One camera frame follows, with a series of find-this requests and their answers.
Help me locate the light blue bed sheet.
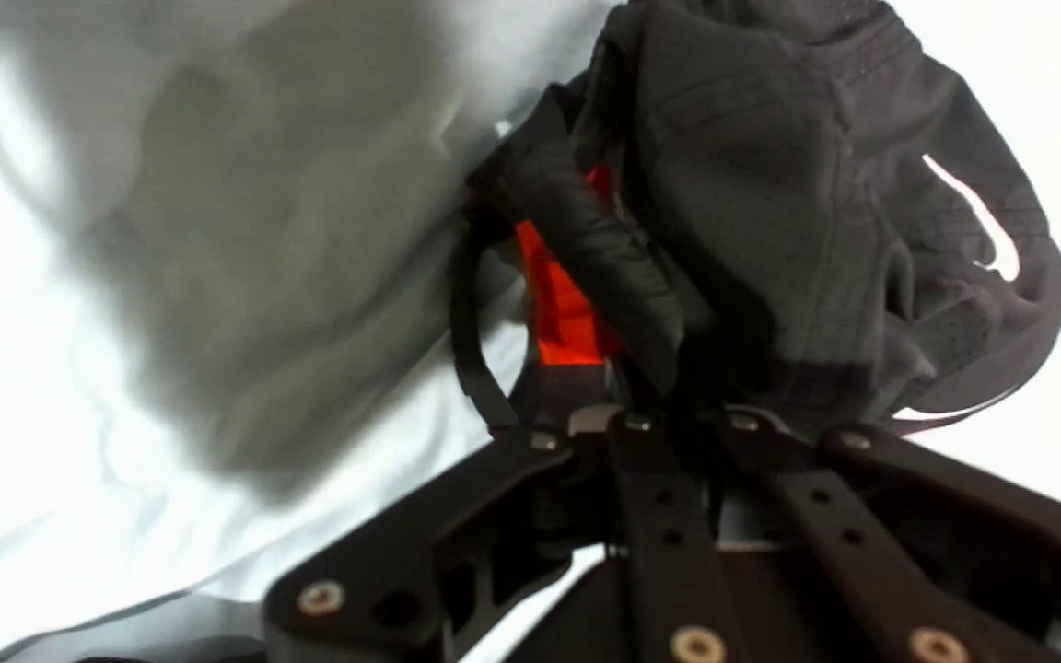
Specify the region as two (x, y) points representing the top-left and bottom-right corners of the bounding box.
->
(0, 0), (1061, 663)

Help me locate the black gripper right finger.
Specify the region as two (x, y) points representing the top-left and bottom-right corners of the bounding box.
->
(710, 401), (1061, 663)

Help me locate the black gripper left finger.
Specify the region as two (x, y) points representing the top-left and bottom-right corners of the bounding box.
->
(257, 401), (743, 663)

